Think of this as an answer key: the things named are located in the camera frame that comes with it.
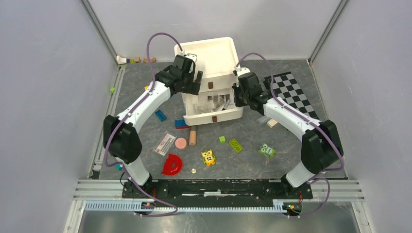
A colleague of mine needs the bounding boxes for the lime green flat brick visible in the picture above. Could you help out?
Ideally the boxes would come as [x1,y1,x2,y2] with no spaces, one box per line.
[228,138,243,153]

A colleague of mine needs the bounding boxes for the clear plastic bag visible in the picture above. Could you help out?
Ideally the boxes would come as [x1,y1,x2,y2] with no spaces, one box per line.
[212,100,227,112]

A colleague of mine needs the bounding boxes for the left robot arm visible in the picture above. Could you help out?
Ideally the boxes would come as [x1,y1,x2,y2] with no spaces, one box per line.
[103,53,203,198]

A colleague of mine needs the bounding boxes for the blue flat brick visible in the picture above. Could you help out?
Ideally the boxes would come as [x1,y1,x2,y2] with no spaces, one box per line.
[155,110,167,122]

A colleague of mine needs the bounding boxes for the eyeshadow palette in drawer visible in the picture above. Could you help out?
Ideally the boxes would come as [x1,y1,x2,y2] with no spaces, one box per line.
[207,94,231,102]

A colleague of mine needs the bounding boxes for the pink round sponge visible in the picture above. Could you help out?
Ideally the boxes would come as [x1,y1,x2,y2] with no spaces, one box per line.
[175,137,188,150]

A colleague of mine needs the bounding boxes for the teal small cube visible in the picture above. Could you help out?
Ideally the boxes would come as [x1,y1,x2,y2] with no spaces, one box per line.
[115,164,122,171]

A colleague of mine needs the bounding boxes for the white corner block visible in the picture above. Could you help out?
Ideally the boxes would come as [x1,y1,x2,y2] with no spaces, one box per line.
[116,55,128,66]

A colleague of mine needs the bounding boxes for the small glass bottle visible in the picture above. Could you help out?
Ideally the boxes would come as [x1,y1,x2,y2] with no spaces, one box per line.
[257,116,270,125]

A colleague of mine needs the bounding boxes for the black grey chessboard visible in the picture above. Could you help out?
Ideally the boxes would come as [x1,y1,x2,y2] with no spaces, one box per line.
[272,72,319,119]

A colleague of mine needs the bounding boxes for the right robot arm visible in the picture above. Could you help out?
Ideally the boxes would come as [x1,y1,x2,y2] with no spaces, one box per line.
[232,67,344,198]

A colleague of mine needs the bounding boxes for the beige small block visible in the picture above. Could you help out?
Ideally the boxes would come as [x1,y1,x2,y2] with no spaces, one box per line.
[266,119,278,128]

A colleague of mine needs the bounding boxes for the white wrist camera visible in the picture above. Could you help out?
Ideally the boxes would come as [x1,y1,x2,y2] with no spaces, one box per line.
[178,50,198,72]
[233,67,251,87]

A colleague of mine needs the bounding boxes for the false eyelash case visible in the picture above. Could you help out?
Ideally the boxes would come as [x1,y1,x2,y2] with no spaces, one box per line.
[153,131,176,156]

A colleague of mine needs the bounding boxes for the wooden arch block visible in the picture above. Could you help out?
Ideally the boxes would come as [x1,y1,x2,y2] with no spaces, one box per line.
[142,58,157,63]

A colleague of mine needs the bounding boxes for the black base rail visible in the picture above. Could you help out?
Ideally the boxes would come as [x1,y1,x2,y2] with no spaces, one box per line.
[122,179,313,209]

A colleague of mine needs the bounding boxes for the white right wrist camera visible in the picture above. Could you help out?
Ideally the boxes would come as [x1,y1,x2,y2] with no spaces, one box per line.
[233,67,251,87]

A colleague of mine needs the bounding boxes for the red arch brick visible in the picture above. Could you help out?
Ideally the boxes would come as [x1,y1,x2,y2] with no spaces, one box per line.
[161,153,183,176]

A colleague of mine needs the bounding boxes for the yellow owl brick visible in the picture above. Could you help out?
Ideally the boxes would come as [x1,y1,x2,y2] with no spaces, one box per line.
[202,149,216,166]

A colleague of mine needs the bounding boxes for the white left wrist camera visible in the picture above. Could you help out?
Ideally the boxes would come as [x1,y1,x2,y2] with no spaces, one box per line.
[178,50,198,72]

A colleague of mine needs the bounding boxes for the blue red duplo brick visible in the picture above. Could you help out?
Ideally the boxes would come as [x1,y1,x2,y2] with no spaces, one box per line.
[174,119,189,129]

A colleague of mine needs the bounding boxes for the clear packet white strips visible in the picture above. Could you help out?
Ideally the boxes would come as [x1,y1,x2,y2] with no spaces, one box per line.
[193,100,215,114]

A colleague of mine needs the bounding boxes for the beige foundation bottle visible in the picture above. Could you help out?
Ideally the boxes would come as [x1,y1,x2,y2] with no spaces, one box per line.
[189,126,197,146]

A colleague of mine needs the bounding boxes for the white three-drawer organizer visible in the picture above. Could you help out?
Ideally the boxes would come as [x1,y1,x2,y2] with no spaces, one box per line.
[174,37,243,126]

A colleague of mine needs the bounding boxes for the small lime green cube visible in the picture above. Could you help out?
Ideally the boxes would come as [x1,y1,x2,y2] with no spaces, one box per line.
[219,136,226,143]

